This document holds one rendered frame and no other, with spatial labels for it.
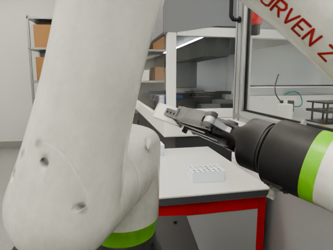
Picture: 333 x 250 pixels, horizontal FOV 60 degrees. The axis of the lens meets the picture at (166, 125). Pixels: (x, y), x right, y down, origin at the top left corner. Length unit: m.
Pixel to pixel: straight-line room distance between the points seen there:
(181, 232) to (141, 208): 0.20
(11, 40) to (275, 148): 5.08
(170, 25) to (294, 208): 1.06
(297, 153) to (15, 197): 0.31
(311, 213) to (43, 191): 0.78
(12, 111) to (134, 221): 4.92
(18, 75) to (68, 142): 4.98
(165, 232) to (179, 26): 1.17
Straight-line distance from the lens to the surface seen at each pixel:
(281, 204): 1.06
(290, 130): 0.39
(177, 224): 0.69
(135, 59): 0.28
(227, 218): 1.05
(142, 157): 0.42
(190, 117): 0.45
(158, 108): 0.55
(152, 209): 0.50
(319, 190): 0.37
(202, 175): 1.05
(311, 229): 0.96
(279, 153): 0.38
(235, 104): 1.31
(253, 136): 0.41
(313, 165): 0.37
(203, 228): 1.03
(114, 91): 0.27
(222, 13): 1.69
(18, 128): 5.35
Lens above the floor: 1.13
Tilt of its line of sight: 9 degrees down
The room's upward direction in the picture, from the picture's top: straight up
